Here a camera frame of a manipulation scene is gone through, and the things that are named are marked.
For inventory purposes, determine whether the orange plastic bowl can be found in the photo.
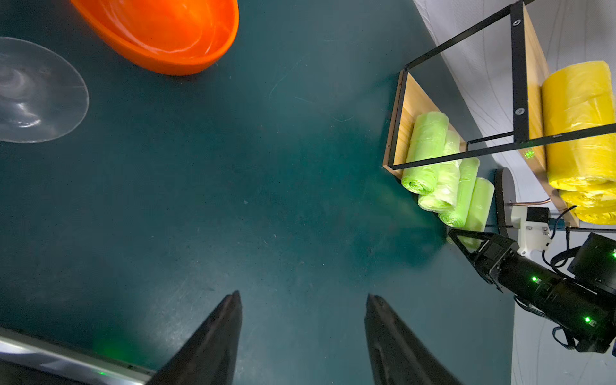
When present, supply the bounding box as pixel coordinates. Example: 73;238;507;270
72;0;240;76

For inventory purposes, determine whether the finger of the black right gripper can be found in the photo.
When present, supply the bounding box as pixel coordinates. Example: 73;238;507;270
448;228;495;262

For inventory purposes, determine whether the yellow trash bag roll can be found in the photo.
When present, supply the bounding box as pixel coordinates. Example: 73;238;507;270
574;205;616;226
559;182;615;208
542;61;615;191

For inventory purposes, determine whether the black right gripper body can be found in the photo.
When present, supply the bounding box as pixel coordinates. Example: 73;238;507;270
474;234;519;291

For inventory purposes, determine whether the clear wine glass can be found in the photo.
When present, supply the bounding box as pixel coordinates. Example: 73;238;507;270
1;37;89;144

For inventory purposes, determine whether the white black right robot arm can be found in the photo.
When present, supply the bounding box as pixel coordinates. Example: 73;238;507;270
449;229;615;353

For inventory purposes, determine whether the three-tier wooden shelf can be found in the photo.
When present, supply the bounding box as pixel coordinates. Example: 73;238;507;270
382;0;616;229

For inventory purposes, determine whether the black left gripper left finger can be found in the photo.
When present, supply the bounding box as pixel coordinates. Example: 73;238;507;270
147;290;242;385

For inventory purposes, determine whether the green trash bag roll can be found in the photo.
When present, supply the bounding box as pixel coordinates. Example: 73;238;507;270
439;157;481;229
419;130;460;213
401;112;449;195
462;177;495;232

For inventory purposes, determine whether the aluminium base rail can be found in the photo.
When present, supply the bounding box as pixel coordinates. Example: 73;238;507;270
1;327;156;385

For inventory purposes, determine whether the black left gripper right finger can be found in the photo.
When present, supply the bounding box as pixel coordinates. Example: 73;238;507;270
364;294;460;385

